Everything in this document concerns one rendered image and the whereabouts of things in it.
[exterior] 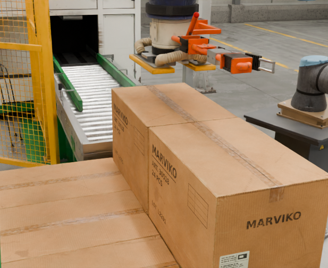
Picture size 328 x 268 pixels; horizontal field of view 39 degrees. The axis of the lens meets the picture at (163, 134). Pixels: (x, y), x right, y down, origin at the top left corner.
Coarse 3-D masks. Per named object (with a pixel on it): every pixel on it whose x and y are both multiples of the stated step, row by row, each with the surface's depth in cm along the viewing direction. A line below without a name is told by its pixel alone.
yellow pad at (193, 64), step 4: (188, 60) 207; (192, 60) 207; (196, 60) 206; (184, 64) 207; (188, 64) 203; (192, 64) 201; (196, 64) 199; (200, 64) 200; (204, 64) 201; (208, 64) 201; (212, 64) 202; (192, 68) 199; (196, 68) 197; (200, 68) 198; (204, 68) 198; (208, 68) 199; (212, 68) 200
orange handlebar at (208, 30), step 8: (200, 24) 234; (192, 32) 213; (200, 32) 214; (208, 32) 216; (216, 32) 217; (176, 40) 193; (192, 48) 179; (200, 48) 173; (208, 48) 175; (216, 48) 171; (216, 56) 161; (240, 64) 148; (248, 64) 149
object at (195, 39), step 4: (184, 36) 185; (188, 36) 186; (192, 36) 187; (196, 36) 187; (180, 40) 184; (184, 40) 180; (188, 40) 179; (192, 40) 179; (196, 40) 179; (200, 40) 180; (204, 40) 181; (208, 40) 182; (184, 44) 183; (188, 44) 179; (192, 44) 179; (196, 44) 180; (200, 44) 181; (180, 48) 185; (184, 48) 181; (188, 48) 180; (184, 52) 182; (188, 52) 180; (192, 52) 181
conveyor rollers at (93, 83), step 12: (72, 72) 435; (84, 72) 437; (96, 72) 441; (72, 84) 400; (84, 84) 396; (96, 84) 398; (108, 84) 401; (120, 84) 397; (84, 96) 362; (96, 96) 364; (108, 96) 367; (72, 108) 333; (84, 108) 336; (96, 108) 338; (108, 108) 334; (84, 120) 311; (96, 120) 313; (108, 120) 309; (96, 132) 288; (108, 132) 290
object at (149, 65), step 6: (132, 54) 220; (132, 60) 216; (138, 60) 208; (144, 60) 205; (150, 60) 206; (144, 66) 200; (150, 66) 196; (156, 66) 194; (162, 66) 194; (168, 66) 195; (150, 72) 193; (156, 72) 191; (162, 72) 192; (168, 72) 193
